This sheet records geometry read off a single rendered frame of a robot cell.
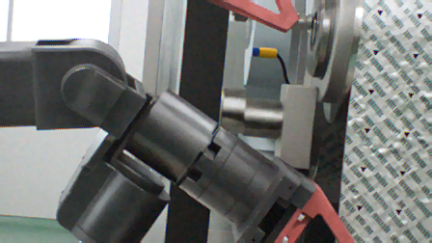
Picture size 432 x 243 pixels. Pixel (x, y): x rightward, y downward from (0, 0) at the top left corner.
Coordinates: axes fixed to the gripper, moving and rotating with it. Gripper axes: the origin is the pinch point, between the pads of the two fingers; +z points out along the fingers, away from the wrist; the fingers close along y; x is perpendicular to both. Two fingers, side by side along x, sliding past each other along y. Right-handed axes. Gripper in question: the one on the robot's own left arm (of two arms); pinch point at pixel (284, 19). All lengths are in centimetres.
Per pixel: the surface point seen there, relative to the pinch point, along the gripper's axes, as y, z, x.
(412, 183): 7.6, 15.7, -2.9
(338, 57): 7.1, 5.1, 0.1
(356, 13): 9.0, 3.7, 2.9
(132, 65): -545, -72, -42
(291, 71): -33.5, 4.2, -0.3
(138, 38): -545, -82, -25
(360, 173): 7.7, 12.4, -5.1
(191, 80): -24.9, -3.4, -9.8
